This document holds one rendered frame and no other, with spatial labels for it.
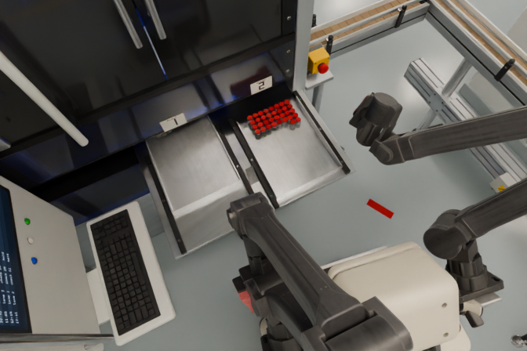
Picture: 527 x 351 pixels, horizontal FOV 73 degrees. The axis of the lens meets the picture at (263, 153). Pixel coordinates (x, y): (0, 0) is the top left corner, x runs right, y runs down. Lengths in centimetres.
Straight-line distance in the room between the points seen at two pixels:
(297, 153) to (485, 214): 69
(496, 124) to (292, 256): 45
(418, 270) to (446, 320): 9
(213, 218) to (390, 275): 69
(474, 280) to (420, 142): 32
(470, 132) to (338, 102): 181
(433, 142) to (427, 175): 160
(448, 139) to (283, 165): 65
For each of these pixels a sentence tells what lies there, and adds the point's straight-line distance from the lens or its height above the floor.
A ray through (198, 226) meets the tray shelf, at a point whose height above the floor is 88.
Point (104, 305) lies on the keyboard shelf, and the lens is 139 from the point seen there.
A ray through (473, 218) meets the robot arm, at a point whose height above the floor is 133.
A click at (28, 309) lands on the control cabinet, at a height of 117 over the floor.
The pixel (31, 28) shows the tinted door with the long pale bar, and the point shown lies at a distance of 95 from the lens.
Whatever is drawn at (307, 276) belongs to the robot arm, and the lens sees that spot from 53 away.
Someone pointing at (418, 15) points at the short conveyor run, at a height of 90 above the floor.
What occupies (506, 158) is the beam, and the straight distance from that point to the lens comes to 198.
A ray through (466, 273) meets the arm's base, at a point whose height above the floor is 123.
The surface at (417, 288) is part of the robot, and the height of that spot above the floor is 139.
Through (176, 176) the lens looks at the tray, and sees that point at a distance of 134.
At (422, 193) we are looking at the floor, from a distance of 237.
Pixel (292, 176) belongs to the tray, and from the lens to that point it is 128.
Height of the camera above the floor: 206
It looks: 63 degrees down
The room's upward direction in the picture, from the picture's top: 5 degrees counter-clockwise
